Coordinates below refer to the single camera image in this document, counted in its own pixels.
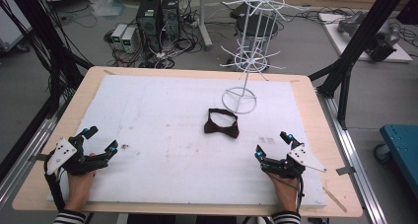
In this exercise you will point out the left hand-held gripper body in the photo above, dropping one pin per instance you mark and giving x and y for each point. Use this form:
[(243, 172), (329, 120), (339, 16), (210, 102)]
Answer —
[(62, 153)]

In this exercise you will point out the blue wheeled cart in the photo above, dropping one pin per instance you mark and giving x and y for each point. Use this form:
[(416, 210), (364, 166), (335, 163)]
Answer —
[(402, 151)]

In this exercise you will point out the black round stool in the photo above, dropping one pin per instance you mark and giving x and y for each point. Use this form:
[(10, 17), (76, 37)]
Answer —
[(263, 28)]

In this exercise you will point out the person's right hand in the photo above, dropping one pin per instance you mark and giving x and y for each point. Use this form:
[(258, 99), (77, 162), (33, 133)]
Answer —
[(285, 191)]

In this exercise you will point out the small metal bracket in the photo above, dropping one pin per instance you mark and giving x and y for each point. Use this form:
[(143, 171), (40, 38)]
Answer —
[(345, 170), (38, 157)]

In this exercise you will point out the white foam mat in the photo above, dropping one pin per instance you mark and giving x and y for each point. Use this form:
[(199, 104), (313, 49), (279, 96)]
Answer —
[(171, 145)]

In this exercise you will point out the grey power supply unit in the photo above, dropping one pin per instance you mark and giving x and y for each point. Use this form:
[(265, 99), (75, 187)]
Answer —
[(118, 36), (128, 39)]

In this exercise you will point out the aluminium table rail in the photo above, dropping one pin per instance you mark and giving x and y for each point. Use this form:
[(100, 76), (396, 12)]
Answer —
[(23, 164), (355, 161)]

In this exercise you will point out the brown bow tie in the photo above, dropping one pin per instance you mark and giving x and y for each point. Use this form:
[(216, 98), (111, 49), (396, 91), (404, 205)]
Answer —
[(221, 127)]

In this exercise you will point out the black computer tower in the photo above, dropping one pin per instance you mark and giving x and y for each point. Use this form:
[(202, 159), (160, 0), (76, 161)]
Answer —
[(148, 21), (170, 15)]

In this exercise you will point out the black metal frame post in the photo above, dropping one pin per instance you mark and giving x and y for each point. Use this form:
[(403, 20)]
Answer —
[(42, 30), (364, 33)]

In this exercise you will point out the person's left hand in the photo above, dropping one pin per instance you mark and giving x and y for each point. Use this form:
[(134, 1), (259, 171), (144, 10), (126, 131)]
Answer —
[(80, 186)]

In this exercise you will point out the grey machine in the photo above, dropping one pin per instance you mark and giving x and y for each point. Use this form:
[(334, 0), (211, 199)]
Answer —
[(381, 36)]

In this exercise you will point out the grey desk leg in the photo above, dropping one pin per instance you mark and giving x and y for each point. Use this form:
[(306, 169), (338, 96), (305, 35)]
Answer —
[(204, 23)]

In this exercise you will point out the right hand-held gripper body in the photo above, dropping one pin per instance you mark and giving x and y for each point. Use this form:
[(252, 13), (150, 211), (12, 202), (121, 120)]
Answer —
[(304, 156)]

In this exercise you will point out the thin wooden stick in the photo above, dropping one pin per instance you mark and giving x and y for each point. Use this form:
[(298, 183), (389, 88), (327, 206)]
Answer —
[(335, 200)]

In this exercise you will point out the white floor board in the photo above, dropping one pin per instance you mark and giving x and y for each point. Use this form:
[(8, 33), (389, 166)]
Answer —
[(335, 36)]

